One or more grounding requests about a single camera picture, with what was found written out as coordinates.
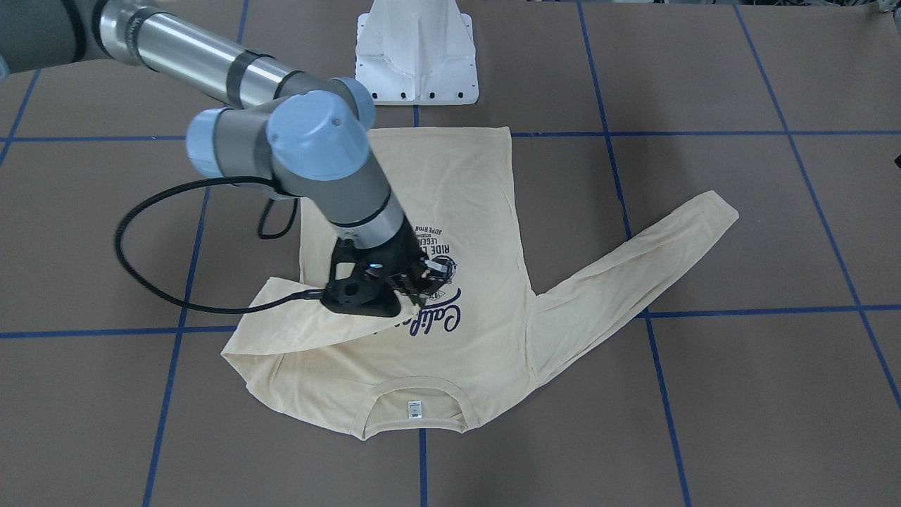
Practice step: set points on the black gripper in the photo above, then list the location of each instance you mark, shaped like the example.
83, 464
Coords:
398, 253

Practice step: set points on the beige long-sleeve printed shirt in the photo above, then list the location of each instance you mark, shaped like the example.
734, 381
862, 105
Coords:
486, 340

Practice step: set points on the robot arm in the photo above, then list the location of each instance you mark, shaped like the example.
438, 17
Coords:
281, 128

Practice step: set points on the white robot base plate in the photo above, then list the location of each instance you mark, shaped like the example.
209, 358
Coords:
417, 53

